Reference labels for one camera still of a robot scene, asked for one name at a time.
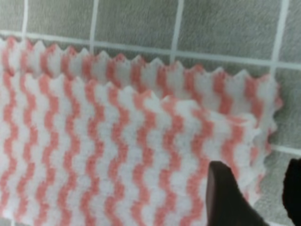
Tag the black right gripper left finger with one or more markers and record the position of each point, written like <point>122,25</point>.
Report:
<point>225,204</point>

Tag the pink white wavy towel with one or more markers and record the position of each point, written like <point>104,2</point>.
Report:
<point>98,141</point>

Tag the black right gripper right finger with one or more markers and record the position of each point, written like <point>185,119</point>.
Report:
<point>291,196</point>

